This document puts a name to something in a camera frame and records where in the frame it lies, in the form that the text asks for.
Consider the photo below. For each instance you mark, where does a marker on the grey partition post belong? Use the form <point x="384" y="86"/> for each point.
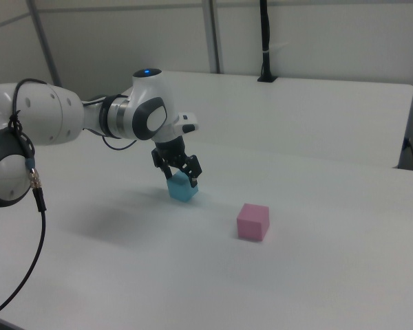
<point x="43" y="38"/>
<point x="213" y="34"/>

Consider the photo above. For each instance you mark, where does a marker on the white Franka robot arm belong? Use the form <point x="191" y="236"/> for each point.
<point x="48" y="113"/>

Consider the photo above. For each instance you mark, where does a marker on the pink cube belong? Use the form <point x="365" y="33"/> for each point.
<point x="249" y="223"/>

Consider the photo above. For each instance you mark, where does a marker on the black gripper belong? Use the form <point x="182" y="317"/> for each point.
<point x="172" y="149"/>

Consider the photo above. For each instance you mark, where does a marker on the blue cube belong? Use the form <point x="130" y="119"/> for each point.
<point x="180" y="189"/>

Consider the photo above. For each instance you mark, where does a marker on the black clamp pole mount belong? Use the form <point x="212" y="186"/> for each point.
<point x="265" y="41"/>

